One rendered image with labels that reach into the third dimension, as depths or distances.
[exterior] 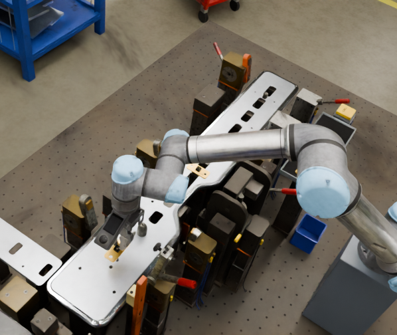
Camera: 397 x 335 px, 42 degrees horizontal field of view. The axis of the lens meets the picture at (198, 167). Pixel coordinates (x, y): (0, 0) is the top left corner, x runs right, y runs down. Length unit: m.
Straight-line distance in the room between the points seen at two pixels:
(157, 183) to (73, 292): 0.46
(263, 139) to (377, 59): 3.36
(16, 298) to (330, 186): 0.88
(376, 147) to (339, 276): 1.08
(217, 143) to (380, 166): 1.38
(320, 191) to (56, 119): 2.48
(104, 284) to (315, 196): 0.71
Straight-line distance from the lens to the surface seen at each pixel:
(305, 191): 1.17
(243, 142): 1.31
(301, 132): 1.28
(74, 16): 4.00
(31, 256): 1.64
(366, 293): 1.73
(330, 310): 1.88
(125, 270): 1.60
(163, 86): 2.62
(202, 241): 1.60
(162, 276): 1.50
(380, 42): 4.82
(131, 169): 1.27
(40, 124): 3.40
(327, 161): 1.19
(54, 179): 2.19
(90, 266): 1.61
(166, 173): 1.29
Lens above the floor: 2.40
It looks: 49 degrees down
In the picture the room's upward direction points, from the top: 13 degrees clockwise
